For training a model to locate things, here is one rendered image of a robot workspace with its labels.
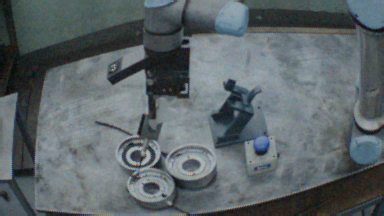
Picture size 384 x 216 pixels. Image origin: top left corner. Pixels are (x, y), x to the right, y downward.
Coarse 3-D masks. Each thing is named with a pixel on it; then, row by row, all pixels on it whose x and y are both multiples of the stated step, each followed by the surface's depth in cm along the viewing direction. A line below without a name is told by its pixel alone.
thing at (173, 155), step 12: (192, 144) 133; (168, 156) 132; (192, 156) 133; (168, 168) 130; (180, 168) 130; (204, 168) 130; (216, 168) 131; (180, 180) 127; (192, 180) 126; (204, 180) 128
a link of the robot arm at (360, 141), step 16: (352, 0) 79; (368, 0) 77; (352, 16) 86; (368, 16) 80; (368, 32) 84; (368, 48) 89; (368, 64) 92; (368, 80) 95; (368, 96) 97; (368, 112) 100; (368, 128) 102; (352, 144) 107; (368, 144) 103; (368, 160) 108
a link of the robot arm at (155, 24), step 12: (156, 0) 101; (168, 0) 101; (180, 0) 102; (156, 12) 104; (168, 12) 103; (180, 12) 102; (144, 24) 109; (156, 24) 106; (168, 24) 106; (180, 24) 105
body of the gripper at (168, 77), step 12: (144, 48) 113; (180, 48) 113; (168, 60) 115; (180, 60) 115; (156, 72) 116; (168, 72) 116; (180, 72) 117; (156, 84) 117; (168, 84) 117; (180, 84) 119; (180, 96) 119
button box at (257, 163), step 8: (272, 136) 132; (248, 144) 131; (272, 144) 130; (248, 152) 129; (256, 152) 128; (264, 152) 128; (272, 152) 128; (248, 160) 128; (256, 160) 127; (264, 160) 127; (272, 160) 127; (248, 168) 128; (256, 168) 128; (264, 168) 128; (272, 168) 129; (248, 176) 130
